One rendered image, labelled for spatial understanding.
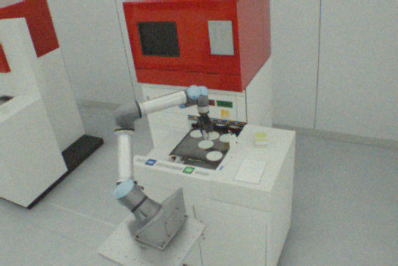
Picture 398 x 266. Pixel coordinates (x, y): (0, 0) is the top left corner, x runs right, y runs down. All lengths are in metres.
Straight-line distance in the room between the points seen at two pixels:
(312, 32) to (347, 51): 0.40
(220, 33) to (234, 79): 0.30
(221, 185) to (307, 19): 2.15
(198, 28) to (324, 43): 1.73
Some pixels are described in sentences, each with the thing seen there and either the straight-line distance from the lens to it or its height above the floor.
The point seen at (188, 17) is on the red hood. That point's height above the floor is 1.71.
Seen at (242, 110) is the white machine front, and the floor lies 1.06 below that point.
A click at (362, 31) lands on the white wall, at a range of 3.56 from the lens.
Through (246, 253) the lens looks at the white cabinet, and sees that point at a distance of 2.26.
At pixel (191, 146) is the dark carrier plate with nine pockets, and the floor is 0.90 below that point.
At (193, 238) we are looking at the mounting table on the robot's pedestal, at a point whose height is 0.82.
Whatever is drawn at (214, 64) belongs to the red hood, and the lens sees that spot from 2.23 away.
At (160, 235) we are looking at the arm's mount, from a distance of 1.75.
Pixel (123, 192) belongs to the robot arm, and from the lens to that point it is 1.75.
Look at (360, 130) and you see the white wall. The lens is 3.99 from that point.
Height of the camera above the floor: 2.18
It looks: 31 degrees down
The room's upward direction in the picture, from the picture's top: 7 degrees counter-clockwise
